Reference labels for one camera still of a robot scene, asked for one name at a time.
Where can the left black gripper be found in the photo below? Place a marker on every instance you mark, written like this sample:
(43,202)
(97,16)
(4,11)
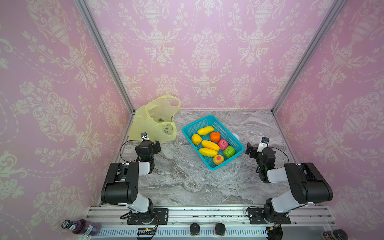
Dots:
(152,148)

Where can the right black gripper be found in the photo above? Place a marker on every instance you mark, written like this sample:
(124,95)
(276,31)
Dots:
(250,149)

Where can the yellow plastic bag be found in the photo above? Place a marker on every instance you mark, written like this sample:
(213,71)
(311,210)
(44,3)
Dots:
(156,119)

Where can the green fruit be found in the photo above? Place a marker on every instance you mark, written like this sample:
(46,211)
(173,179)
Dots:
(229,152)

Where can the red fruit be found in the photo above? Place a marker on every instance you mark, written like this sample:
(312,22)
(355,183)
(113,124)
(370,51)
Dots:
(223,144)

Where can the orange yellow fruit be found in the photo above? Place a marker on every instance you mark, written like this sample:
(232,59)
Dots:
(218,160)

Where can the yellow lemon fruit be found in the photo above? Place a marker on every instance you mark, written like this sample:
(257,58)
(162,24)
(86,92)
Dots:
(196,139)

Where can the round orange fruit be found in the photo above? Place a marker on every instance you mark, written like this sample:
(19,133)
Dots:
(215,137)

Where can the yellow mango fruit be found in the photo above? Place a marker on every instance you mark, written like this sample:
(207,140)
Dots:
(206,130)
(208,152)

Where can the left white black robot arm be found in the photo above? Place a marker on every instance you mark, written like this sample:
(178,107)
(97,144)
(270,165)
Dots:
(121,185)

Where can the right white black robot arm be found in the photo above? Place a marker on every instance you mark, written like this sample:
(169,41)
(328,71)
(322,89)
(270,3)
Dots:
(307,186)

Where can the white yellow tin can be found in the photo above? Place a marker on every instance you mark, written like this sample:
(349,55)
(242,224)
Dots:
(236,136)

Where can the right black round knob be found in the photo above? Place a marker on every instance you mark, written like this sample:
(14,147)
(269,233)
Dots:
(220,229)

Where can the black round knob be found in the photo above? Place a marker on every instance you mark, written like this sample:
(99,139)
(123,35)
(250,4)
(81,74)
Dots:
(220,229)
(195,229)

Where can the left black round knob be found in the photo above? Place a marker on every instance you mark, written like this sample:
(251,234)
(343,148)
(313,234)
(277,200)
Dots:
(195,229)

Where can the purple plastic bottle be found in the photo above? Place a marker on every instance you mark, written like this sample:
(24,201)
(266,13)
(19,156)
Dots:
(82,227)

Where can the dark jar bottom right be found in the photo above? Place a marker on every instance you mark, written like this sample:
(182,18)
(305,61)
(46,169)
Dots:
(337,234)

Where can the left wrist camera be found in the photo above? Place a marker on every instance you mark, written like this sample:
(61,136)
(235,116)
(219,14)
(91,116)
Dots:
(144,137)

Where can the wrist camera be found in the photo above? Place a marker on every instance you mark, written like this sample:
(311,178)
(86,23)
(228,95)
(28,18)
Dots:
(263,144)
(144,137)

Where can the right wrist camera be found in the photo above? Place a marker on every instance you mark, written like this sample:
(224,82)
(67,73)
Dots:
(263,144)

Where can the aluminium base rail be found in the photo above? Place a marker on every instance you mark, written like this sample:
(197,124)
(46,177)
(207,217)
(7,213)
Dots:
(307,223)

